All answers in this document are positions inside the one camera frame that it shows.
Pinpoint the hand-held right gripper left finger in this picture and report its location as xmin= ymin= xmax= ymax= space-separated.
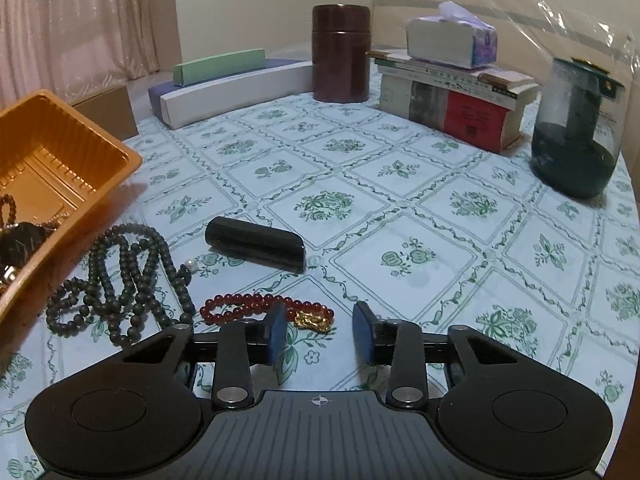
xmin=120 ymin=304 xmax=290 ymax=408

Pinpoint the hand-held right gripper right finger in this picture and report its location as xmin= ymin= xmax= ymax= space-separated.
xmin=351 ymin=301 xmax=523 ymax=408

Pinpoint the red bead bracelet gold charm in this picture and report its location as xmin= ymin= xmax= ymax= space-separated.
xmin=199 ymin=292 xmax=336 ymax=334

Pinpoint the black cylindrical case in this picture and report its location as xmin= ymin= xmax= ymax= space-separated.
xmin=205 ymin=216 xmax=306 ymax=275

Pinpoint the dark bead necklace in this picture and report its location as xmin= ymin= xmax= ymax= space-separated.
xmin=45 ymin=224 xmax=197 ymax=347

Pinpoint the black dial watch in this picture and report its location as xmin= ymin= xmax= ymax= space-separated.
xmin=0 ymin=221 xmax=57 ymax=267

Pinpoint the orange plastic tray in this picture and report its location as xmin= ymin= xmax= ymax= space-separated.
xmin=0 ymin=91 xmax=144 ymax=314

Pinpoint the green floral tablecloth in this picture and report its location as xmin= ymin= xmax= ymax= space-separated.
xmin=0 ymin=50 xmax=640 ymax=480

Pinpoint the white long box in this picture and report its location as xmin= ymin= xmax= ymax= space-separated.
xmin=160 ymin=62 xmax=315 ymax=130

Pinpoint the thick red grey book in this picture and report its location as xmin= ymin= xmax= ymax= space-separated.
xmin=378 ymin=74 xmax=526 ymax=155

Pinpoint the white thin book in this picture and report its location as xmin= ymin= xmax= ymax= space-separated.
xmin=375 ymin=57 xmax=521 ymax=98

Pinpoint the green glass jar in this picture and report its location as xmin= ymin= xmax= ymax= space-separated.
xmin=531 ymin=56 xmax=626 ymax=200

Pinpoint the green long box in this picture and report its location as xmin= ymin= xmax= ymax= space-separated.
xmin=173 ymin=49 xmax=266 ymax=87

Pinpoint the brown cylindrical canister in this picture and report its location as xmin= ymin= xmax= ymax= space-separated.
xmin=311 ymin=4 xmax=372 ymax=104

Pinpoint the brown cardboard box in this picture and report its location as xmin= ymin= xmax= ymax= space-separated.
xmin=70 ymin=84 xmax=140 ymax=142

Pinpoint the white purple tissue box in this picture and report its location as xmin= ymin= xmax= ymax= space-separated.
xmin=405 ymin=1 xmax=500 ymax=70

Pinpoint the pink curtain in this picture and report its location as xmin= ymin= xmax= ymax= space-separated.
xmin=0 ymin=0 xmax=182 ymax=111

